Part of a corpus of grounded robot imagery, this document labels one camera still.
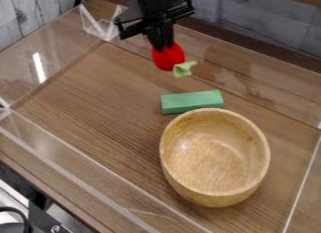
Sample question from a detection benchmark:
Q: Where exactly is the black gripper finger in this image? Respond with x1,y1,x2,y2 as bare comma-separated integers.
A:
159,21,174,48
145,26,162,52

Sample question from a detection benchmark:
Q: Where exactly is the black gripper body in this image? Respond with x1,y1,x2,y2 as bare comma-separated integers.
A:
113,0,194,39

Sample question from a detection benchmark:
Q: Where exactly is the red plush fruit green stem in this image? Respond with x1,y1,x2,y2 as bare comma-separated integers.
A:
151,42,197,78

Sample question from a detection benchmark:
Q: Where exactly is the green rectangular block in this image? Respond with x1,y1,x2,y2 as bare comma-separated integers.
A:
159,90,225,115

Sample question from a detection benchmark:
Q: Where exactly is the wooden bowl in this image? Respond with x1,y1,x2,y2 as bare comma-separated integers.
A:
159,108,270,208

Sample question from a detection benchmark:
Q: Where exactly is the black equipment under table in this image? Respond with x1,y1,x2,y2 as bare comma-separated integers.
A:
0,200,73,233

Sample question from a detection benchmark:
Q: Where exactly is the clear acrylic corner bracket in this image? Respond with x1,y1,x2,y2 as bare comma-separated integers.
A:
78,5,122,41

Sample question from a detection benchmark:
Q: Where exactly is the clear acrylic tray enclosure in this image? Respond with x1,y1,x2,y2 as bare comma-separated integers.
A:
0,10,321,233

